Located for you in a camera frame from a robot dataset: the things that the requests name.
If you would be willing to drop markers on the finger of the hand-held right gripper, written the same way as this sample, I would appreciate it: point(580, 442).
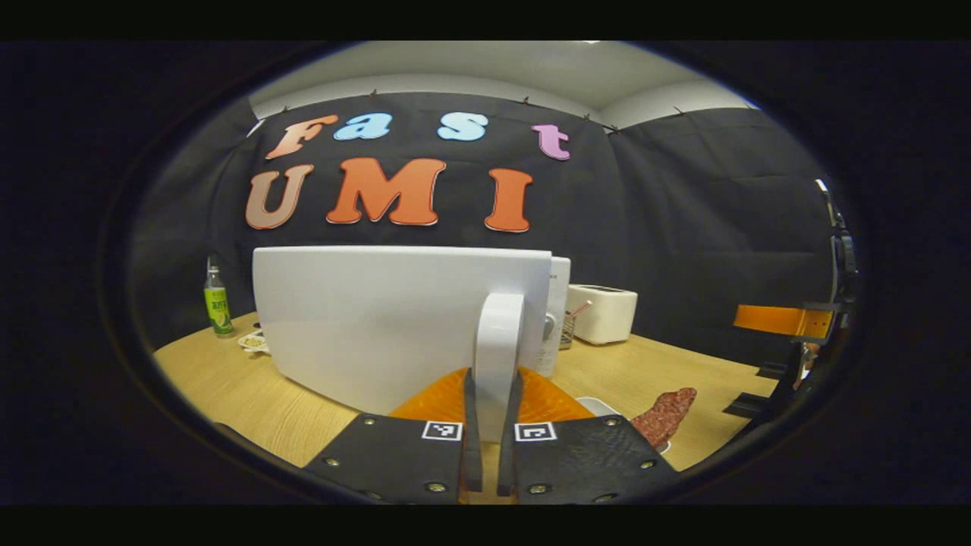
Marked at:
point(758, 406)
point(781, 321)

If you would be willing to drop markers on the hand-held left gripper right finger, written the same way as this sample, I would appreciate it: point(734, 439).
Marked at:
point(507, 455)

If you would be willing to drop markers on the clear glass toothpick holder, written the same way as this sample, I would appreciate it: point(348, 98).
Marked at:
point(567, 334)

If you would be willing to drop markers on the white divided snack dish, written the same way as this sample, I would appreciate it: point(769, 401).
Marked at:
point(254, 343)

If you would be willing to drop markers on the white toaster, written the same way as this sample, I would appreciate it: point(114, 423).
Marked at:
point(603, 315)

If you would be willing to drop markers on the black backdrop cloth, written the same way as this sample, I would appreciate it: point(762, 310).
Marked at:
point(683, 227)

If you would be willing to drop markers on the red raw meat slice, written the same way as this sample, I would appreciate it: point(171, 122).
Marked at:
point(664, 413)

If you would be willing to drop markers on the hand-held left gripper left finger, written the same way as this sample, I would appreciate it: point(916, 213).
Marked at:
point(472, 455)

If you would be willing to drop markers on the green label drink bottle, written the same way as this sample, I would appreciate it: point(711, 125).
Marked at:
point(218, 307)

